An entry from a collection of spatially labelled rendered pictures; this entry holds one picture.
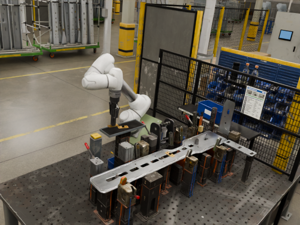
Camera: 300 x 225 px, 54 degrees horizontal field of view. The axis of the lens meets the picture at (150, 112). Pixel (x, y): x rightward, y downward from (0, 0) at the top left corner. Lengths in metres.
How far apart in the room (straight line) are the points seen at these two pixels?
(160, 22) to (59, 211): 3.63
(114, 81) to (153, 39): 3.17
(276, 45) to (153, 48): 4.82
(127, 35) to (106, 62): 7.42
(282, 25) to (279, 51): 0.71
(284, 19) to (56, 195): 7.91
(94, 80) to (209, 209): 1.30
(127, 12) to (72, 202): 8.27
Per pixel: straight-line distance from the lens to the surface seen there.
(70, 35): 10.22
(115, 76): 2.09
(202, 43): 6.95
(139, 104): 2.90
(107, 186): 1.99
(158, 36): 5.11
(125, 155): 2.21
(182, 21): 4.78
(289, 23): 9.10
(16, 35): 9.18
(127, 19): 10.05
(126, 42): 10.09
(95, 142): 2.23
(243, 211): 2.50
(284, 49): 9.15
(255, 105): 3.01
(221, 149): 2.54
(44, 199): 2.40
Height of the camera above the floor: 2.21
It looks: 23 degrees down
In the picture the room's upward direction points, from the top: 6 degrees clockwise
